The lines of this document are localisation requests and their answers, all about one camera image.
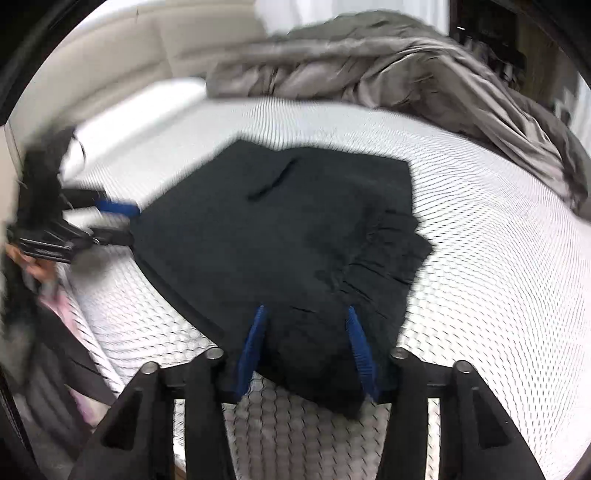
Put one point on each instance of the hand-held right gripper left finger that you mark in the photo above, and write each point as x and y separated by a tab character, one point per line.
251	350

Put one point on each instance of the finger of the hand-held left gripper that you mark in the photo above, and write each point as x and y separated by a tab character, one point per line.
113	238
117	207

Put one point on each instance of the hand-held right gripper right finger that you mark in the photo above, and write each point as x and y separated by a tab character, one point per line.
362	350

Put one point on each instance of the black pants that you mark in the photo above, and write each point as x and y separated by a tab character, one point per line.
277	230

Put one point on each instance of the person's left hand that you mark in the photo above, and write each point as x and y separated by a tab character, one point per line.
41	272

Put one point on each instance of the white pillow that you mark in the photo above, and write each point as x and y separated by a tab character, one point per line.
152	110

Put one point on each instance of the white patterned mattress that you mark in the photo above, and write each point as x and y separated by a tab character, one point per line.
485	277

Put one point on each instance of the beige padded headboard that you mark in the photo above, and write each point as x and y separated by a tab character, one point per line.
115	55

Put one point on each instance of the grey duvet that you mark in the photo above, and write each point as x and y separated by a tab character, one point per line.
392	69

